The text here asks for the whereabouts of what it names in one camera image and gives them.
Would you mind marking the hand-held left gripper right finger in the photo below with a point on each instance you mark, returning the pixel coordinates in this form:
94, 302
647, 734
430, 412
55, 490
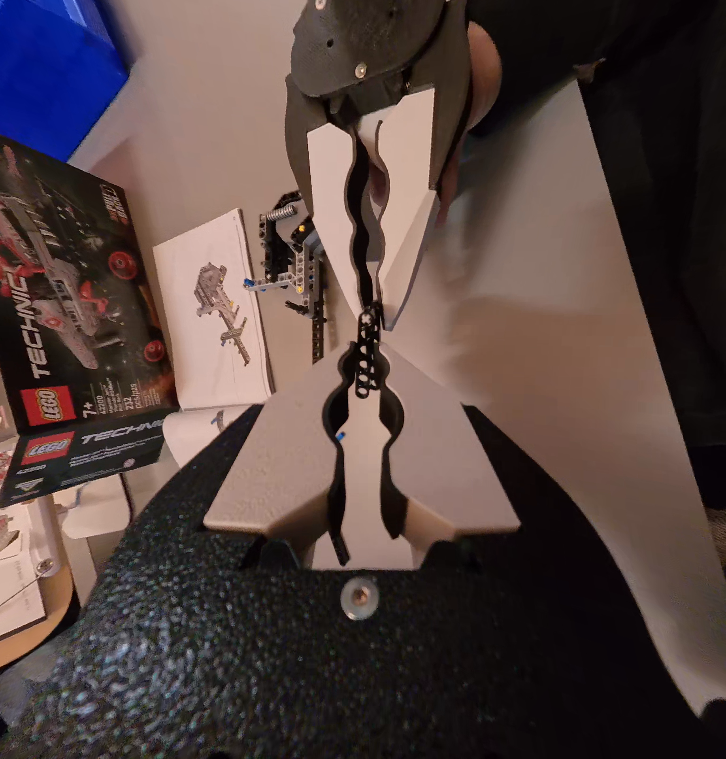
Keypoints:
452, 474

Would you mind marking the black toy set box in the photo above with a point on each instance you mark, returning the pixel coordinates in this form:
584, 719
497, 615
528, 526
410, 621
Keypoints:
72, 267

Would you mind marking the open instruction booklet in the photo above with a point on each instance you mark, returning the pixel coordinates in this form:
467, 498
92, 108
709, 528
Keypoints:
185, 332

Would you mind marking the grey black toy brick assembly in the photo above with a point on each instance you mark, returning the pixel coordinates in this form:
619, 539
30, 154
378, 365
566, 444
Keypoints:
303, 261

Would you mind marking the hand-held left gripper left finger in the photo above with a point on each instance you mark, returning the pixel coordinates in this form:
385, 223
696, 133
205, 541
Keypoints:
268, 474

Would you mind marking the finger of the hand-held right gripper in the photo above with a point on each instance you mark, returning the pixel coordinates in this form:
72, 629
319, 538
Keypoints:
330, 178
410, 178

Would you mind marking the person's right hand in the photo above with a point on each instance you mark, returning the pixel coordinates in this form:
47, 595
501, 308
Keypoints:
484, 71

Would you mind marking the blue storage bin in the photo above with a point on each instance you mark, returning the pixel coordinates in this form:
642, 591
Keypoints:
42, 71

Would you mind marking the white board stand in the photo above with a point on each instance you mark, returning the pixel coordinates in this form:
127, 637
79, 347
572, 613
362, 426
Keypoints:
96, 516

